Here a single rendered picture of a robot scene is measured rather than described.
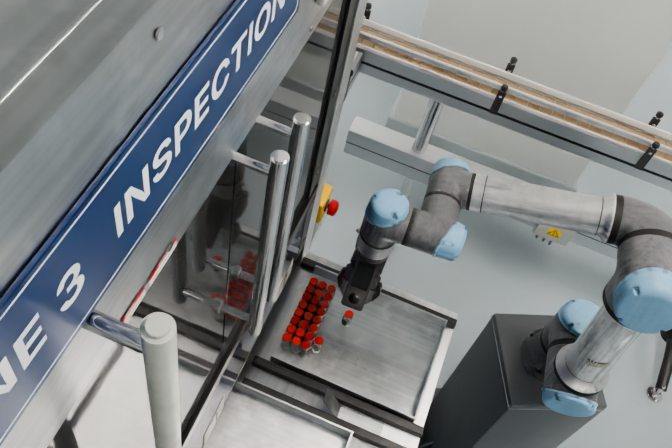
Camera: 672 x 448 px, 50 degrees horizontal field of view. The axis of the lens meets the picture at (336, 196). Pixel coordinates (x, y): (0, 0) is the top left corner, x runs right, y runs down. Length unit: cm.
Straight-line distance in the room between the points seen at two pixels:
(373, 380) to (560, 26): 159
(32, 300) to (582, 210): 113
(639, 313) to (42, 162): 113
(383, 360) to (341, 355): 10
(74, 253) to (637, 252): 107
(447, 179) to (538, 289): 166
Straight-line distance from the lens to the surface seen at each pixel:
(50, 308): 50
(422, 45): 229
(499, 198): 143
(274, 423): 161
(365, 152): 258
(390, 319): 175
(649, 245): 139
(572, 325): 175
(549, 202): 143
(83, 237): 49
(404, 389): 169
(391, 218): 133
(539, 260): 313
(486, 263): 302
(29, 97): 42
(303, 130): 78
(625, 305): 136
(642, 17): 275
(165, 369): 56
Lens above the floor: 240
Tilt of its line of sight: 52 degrees down
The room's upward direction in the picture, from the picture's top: 15 degrees clockwise
